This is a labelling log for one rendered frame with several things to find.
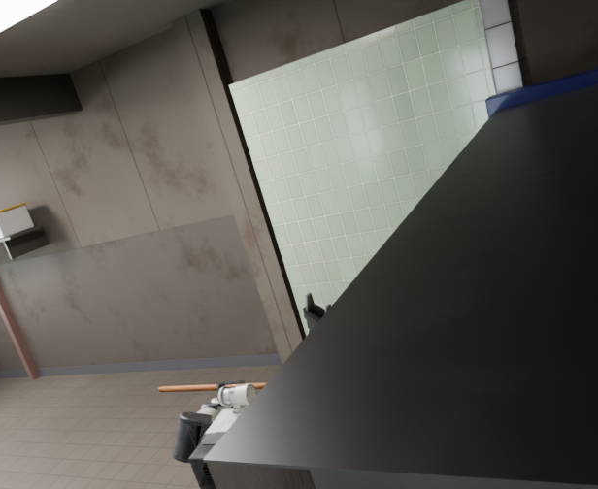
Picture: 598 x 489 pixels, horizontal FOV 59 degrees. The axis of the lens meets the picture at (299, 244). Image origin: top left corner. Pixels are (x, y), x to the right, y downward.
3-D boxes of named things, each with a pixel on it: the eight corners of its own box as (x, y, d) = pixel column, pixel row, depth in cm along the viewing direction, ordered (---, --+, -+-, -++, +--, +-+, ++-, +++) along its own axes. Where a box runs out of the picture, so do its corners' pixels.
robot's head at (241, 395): (251, 414, 171) (244, 390, 169) (225, 415, 175) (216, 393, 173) (259, 402, 177) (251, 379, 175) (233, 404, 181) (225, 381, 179)
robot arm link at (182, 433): (206, 448, 192) (193, 460, 179) (182, 442, 194) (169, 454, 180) (212, 416, 193) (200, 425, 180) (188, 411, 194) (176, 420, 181)
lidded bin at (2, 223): (36, 226, 588) (26, 202, 582) (3, 238, 552) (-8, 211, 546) (9, 233, 612) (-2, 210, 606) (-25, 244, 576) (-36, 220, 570)
